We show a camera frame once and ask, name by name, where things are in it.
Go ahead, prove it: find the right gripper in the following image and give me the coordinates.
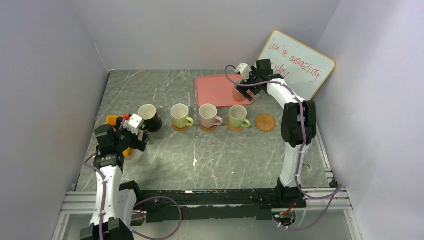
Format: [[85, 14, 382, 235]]
[[236, 66, 262, 102]]

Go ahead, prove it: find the whiteboard with red writing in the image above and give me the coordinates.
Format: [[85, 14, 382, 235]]
[[258, 30, 336, 100]]

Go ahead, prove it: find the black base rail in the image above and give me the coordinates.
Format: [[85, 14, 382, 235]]
[[132, 186, 307, 223]]

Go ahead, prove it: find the clear tape roll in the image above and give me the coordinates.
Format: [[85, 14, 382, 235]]
[[301, 160, 317, 181]]

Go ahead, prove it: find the pink serving tray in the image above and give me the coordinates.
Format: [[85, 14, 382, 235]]
[[194, 74, 254, 108]]

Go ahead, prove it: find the yellow plastic bin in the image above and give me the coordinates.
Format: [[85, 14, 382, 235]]
[[104, 115, 132, 157]]

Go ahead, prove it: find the pink mug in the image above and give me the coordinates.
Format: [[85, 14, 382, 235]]
[[232, 84, 246, 103], [199, 103, 223, 129]]

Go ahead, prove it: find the black mug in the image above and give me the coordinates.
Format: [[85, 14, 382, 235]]
[[137, 104, 163, 133]]

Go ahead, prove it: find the light wooden coaster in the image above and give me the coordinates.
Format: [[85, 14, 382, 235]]
[[199, 124, 217, 132], [171, 122, 189, 132]]

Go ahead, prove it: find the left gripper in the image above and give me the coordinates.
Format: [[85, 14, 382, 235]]
[[113, 117, 149, 152]]

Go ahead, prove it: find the green mug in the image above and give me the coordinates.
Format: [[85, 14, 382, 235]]
[[228, 105, 251, 128], [170, 103, 195, 129]]

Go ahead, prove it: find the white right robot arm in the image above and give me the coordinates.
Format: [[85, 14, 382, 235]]
[[233, 59, 317, 188]]

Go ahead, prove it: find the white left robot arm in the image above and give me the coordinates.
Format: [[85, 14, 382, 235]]
[[79, 114, 150, 240]]

